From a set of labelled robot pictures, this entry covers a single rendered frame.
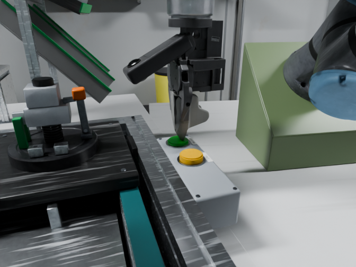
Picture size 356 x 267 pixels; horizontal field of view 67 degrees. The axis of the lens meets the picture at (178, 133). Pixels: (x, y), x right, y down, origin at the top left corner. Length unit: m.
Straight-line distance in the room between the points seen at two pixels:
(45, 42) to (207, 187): 0.48
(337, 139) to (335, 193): 0.14
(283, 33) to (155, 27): 1.60
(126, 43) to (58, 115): 3.02
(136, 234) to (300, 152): 0.44
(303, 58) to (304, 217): 0.34
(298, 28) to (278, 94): 3.28
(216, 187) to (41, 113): 0.29
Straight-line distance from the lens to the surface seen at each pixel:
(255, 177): 0.62
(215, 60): 0.46
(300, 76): 0.68
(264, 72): 0.70
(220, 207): 0.39
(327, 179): 0.67
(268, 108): 0.64
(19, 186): 0.43
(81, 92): 0.46
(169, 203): 0.36
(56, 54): 0.68
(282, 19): 3.83
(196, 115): 0.49
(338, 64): 0.48
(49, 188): 0.41
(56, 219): 0.42
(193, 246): 0.31
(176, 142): 0.50
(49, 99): 0.46
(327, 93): 0.49
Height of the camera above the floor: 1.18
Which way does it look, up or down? 23 degrees down
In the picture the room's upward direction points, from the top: straight up
